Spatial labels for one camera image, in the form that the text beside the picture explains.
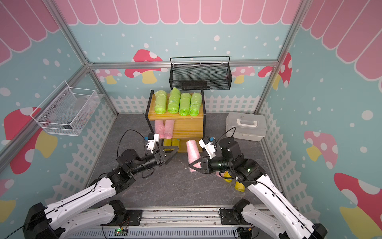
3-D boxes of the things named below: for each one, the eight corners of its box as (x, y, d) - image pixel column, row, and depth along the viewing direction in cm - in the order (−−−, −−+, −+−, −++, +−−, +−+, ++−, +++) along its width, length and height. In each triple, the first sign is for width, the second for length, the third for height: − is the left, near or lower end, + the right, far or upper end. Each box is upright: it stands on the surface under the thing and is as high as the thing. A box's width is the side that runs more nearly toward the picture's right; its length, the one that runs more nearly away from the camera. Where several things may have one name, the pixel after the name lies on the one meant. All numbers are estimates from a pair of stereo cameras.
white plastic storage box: (227, 142, 106) (231, 130, 96) (224, 124, 117) (227, 112, 106) (263, 142, 106) (270, 130, 95) (257, 124, 117) (263, 112, 106)
